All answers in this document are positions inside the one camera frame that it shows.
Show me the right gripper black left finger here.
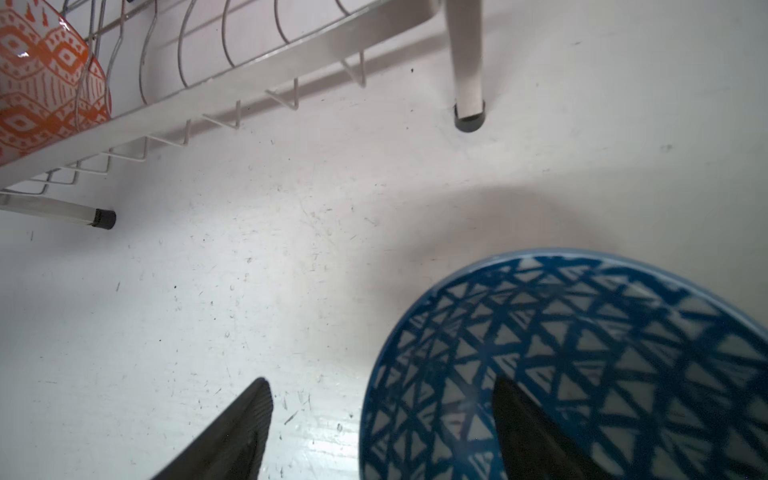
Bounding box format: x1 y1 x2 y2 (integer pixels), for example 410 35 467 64
155 378 274 479

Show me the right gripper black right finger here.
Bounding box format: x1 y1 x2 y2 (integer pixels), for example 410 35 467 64
492 378 612 480

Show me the dark blue geometric bowl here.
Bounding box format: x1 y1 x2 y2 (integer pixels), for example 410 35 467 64
358 249 767 479

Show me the steel wire dish rack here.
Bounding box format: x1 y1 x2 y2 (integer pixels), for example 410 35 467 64
1 1 485 230

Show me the red patterned ceramic bowl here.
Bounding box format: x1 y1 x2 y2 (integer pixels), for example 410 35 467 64
1 1 111 165

